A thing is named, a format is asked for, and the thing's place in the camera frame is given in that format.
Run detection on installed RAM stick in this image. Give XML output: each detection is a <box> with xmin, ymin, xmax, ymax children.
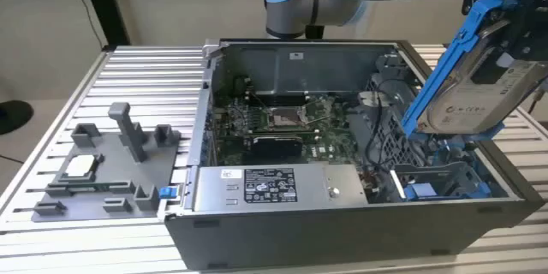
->
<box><xmin>251</xmin><ymin>128</ymin><xmax>316</xmax><ymax>136</ymax></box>

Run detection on black round base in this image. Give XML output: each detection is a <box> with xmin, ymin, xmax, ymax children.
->
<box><xmin>0</xmin><ymin>99</ymin><xmax>35</xmax><ymax>135</ymax></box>

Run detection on black open PC case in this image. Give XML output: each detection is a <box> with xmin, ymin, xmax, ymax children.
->
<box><xmin>156</xmin><ymin>38</ymin><xmax>545</xmax><ymax>270</ymax></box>

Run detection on grey parts rack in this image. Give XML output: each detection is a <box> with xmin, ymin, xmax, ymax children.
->
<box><xmin>32</xmin><ymin>102</ymin><xmax>185</xmax><ymax>223</ymax></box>

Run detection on black metal frame post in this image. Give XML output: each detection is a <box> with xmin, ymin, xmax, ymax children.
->
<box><xmin>80</xmin><ymin>0</ymin><xmax>132</xmax><ymax>47</ymax></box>

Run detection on silver power supply unit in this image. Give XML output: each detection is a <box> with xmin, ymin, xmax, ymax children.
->
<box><xmin>191</xmin><ymin>164</ymin><xmax>369</xmax><ymax>212</ymax></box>

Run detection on CPU socket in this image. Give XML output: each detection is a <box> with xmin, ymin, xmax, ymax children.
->
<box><xmin>267</xmin><ymin>105</ymin><xmax>309</xmax><ymax>129</ymax></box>

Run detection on long black wire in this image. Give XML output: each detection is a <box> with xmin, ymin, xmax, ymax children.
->
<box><xmin>363</xmin><ymin>78</ymin><xmax>419</xmax><ymax>172</ymax></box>

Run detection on black disk bay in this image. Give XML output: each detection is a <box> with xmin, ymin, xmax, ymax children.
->
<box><xmin>391</xmin><ymin>161</ymin><xmax>511</xmax><ymax>204</ymax></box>

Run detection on hard disk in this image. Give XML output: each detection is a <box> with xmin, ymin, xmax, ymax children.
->
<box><xmin>401</xmin><ymin>0</ymin><xmax>548</xmax><ymax>142</ymax></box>

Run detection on blue plastic disk carrier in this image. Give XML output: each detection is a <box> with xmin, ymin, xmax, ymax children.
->
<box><xmin>404</xmin><ymin>183</ymin><xmax>439</xmax><ymax>200</ymax></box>

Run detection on silver CPU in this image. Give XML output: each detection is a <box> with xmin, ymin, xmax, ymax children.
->
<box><xmin>64</xmin><ymin>155</ymin><xmax>97</xmax><ymax>177</ymax></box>

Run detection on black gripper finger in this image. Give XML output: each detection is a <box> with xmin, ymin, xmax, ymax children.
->
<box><xmin>471</xmin><ymin>30</ymin><xmax>521</xmax><ymax>84</ymax></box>

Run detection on green Dell motherboard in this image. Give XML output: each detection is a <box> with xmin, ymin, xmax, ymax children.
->
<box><xmin>212</xmin><ymin>94</ymin><xmax>373</xmax><ymax>167</ymax></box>

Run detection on grey metal drive cage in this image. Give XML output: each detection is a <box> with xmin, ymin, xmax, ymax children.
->
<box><xmin>367</xmin><ymin>71</ymin><xmax>429</xmax><ymax>172</ymax></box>

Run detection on black graphics card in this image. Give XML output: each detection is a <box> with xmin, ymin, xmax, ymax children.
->
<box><xmin>243</xmin><ymin>135</ymin><xmax>303</xmax><ymax>164</ymax></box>

